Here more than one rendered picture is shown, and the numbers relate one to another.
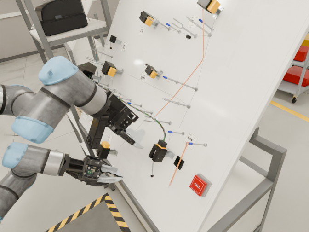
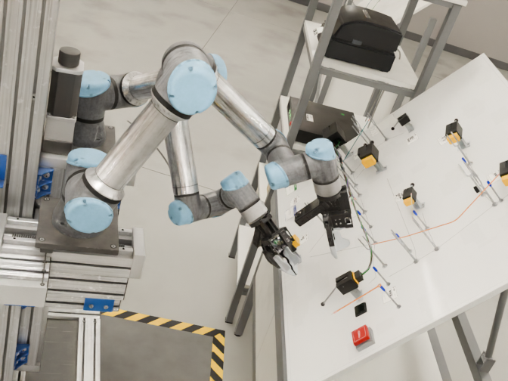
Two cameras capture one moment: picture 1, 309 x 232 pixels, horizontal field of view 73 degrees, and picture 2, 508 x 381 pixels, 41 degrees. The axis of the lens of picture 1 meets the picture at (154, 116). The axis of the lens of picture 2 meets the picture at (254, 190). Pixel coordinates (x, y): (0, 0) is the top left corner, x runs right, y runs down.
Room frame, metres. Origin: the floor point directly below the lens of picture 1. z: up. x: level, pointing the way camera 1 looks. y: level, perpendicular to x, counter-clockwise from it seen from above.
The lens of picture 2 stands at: (-1.12, -0.24, 2.34)
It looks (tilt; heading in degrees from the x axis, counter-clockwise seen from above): 30 degrees down; 20
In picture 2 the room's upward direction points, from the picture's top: 18 degrees clockwise
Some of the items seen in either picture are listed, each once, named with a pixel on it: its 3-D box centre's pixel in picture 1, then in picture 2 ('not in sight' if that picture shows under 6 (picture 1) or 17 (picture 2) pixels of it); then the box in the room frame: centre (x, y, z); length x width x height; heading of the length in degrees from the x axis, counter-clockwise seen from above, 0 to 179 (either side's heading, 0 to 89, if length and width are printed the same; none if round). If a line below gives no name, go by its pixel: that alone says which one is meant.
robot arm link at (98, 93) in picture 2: not in sight; (91, 93); (0.55, 1.03, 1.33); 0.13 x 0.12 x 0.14; 163
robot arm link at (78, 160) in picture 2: not in sight; (87, 175); (0.16, 0.71, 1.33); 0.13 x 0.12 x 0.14; 43
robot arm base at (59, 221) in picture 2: not in sight; (81, 208); (0.16, 0.71, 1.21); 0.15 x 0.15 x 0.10
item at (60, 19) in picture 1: (58, 15); (359, 35); (1.63, 0.54, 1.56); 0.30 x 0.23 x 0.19; 121
